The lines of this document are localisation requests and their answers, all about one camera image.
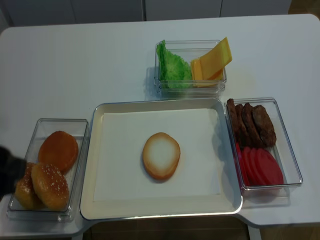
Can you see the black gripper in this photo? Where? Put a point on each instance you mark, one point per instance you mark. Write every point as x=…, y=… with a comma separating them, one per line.
x=12, y=169

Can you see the red tomato slice leftmost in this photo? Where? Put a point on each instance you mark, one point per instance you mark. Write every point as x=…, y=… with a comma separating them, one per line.
x=242, y=165

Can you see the brown meat patty leftmost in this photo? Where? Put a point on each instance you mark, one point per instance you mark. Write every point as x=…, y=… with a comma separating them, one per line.
x=235, y=124

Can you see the sesame top bun right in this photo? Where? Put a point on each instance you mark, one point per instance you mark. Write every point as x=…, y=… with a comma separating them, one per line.
x=50, y=186

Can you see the white serving tray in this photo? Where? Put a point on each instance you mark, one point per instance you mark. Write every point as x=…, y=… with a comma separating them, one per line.
x=228, y=202

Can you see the red tomato slice rightmost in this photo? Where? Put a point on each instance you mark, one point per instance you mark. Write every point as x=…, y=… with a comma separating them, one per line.
x=268, y=168

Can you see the brown meat patty rightmost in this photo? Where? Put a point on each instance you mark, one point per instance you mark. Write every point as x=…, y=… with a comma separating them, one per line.
x=264, y=126

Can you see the green lettuce leaf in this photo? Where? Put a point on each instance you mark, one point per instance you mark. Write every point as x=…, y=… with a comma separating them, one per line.
x=175, y=71

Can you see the clear plastic patty tomato container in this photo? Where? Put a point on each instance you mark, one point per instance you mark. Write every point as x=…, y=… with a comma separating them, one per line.
x=268, y=195

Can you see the white table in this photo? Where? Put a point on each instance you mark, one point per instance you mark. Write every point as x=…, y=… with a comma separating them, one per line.
x=66, y=71

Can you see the leaning yellow cheese slice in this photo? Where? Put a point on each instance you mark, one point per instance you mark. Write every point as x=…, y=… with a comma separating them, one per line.
x=214, y=62

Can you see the flat orange cheese slice stack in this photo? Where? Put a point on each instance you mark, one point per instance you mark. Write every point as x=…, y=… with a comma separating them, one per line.
x=197, y=76

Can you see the clear plastic lettuce cheese container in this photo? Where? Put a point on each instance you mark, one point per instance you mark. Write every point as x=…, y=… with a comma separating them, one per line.
x=189, y=50

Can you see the red tomato slice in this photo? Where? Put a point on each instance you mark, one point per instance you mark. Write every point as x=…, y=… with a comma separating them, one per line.
x=256, y=177
x=242, y=165
x=268, y=168
x=247, y=165

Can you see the clear plastic bun container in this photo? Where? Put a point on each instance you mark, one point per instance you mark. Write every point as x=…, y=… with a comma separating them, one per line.
x=79, y=129

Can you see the sesame top bun left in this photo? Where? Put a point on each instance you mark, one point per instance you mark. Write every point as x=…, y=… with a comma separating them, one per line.
x=25, y=193

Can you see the sesame bun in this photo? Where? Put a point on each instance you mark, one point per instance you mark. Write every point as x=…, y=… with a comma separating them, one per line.
x=25, y=193
x=50, y=186

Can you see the brown meat patty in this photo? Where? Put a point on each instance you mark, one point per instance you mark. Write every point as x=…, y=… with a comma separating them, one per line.
x=235, y=124
x=244, y=138
x=248, y=121
x=264, y=126

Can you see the white paper tray liner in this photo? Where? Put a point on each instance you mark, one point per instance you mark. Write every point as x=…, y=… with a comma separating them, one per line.
x=120, y=174

